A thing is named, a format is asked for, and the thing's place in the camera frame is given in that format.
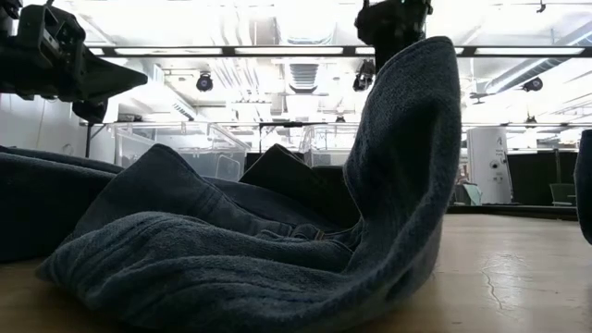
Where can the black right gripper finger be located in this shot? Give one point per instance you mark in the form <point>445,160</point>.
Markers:
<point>386,54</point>

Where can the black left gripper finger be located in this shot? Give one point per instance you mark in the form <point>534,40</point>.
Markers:
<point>90,112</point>
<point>108,81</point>

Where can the dark navy hat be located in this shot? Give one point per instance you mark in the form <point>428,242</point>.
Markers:
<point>41,208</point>

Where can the blue denim hat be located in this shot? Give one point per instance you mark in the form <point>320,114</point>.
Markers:
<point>185,194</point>

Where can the dark green cap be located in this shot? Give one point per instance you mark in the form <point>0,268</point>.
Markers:
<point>300,189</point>

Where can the blue-grey terry bucket hat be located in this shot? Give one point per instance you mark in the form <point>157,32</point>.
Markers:
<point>231,268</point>

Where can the dark grey-blue bucket hat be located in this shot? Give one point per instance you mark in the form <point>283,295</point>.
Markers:
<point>585,185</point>

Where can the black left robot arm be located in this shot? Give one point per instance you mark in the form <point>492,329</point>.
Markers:
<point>5,69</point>

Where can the black ceiling spotlight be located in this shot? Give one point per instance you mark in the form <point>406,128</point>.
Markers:
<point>205,82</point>
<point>533,84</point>
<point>364,77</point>

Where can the clear plastic bin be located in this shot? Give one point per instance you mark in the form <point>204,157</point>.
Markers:
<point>328,148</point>
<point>194,148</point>

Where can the overhead light bar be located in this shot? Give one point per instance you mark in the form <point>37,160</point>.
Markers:
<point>229,51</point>

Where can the green chair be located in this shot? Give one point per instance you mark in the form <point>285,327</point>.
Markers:
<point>562,194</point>

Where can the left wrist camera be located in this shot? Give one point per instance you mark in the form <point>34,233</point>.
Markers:
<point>46,32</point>

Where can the black metal table frame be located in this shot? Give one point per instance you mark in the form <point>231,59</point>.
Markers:
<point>509,210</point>

